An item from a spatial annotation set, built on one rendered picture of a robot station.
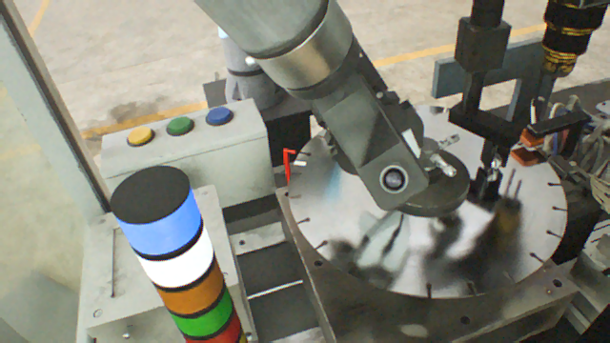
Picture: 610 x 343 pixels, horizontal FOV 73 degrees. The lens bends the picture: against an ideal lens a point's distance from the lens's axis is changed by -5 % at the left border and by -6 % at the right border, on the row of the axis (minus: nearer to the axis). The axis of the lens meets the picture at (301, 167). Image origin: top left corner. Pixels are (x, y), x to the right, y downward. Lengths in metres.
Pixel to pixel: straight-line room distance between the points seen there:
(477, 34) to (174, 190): 0.35
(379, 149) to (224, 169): 0.45
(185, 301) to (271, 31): 0.18
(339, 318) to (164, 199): 0.34
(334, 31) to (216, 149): 0.46
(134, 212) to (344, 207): 0.31
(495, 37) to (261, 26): 0.28
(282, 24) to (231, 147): 0.47
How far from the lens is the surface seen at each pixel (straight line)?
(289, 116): 1.02
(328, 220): 0.49
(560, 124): 0.63
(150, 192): 0.25
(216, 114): 0.77
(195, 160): 0.74
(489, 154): 0.55
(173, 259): 0.26
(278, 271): 0.70
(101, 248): 0.61
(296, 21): 0.29
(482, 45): 0.49
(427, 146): 0.51
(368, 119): 0.34
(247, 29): 0.28
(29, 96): 0.60
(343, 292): 0.55
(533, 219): 0.53
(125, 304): 0.54
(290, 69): 0.31
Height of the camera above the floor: 1.32
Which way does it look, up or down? 41 degrees down
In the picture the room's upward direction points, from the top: 7 degrees counter-clockwise
